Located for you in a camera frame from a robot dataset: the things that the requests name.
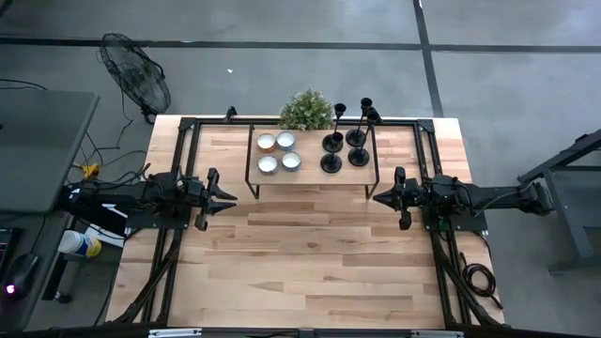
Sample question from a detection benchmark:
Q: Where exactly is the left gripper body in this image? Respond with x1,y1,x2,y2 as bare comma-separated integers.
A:
185,180,211,217

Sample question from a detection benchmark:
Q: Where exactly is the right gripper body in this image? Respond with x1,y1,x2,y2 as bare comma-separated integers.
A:
406,177,428,212

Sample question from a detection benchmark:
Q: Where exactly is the tall black candlestick holder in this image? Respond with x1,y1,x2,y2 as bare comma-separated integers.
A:
347,107,381,168

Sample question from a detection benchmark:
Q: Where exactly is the brown patterned candle tin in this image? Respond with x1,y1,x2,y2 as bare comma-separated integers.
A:
256,154,279,176

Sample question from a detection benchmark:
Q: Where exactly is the copper candle tin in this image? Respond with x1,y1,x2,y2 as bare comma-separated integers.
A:
255,132,278,154

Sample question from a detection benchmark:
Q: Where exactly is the short black candlestick holder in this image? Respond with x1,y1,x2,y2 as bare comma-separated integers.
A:
319,131,345,175

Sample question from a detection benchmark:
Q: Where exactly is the blue patterned candle tin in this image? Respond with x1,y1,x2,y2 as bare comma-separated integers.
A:
275,130,298,151
281,150,302,172

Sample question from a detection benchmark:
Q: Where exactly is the wooden shelf with black legs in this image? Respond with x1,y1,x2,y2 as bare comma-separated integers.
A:
243,122,381,201

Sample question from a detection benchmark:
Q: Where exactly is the yellow power plug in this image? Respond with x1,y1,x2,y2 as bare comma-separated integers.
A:
72,161,101,180

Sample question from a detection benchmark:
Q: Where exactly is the green potted plant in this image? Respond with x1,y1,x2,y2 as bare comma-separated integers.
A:
280,87,337,131

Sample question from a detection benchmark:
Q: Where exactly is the white wipes canister yellow lid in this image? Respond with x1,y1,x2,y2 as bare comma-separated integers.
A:
56,229,103,259

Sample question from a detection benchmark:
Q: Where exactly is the black floor fan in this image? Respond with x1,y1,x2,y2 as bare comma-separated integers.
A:
96,32,173,126

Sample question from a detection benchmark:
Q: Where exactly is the grey desk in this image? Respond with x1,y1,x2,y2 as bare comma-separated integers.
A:
0,88,100,215
0,210,71,332

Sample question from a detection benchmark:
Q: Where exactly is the grey metal stand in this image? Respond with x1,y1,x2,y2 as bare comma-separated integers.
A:
517,129,601,276

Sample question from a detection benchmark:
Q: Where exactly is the black computer mouse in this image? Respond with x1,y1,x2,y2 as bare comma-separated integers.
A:
2,253,41,301

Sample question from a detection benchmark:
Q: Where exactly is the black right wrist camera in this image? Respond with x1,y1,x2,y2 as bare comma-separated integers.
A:
404,177,426,197

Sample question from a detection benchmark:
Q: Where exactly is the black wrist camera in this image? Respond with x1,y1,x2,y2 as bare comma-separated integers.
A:
404,177,426,197
186,176,207,196

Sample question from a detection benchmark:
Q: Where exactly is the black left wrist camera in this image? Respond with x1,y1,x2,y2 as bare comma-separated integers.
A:
186,176,207,196

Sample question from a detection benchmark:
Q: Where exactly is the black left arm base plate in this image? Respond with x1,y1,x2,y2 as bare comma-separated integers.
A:
125,206,193,231

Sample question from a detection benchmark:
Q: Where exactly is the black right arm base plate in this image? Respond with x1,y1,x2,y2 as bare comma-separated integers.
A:
420,206,489,233

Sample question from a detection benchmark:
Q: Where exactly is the black metal table frame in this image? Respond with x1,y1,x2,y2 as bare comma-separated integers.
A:
105,106,506,330

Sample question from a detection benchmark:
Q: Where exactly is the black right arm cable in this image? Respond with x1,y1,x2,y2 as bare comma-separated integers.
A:
450,180,525,220

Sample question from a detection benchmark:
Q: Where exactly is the coiled black cable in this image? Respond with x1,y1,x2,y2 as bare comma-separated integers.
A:
458,251,504,311

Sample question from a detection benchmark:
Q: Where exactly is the black floor cable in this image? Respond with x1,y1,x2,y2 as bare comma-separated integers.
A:
77,100,151,187

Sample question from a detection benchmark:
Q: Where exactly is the silver bracket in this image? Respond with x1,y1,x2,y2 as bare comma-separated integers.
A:
410,330,466,338
147,328,203,338

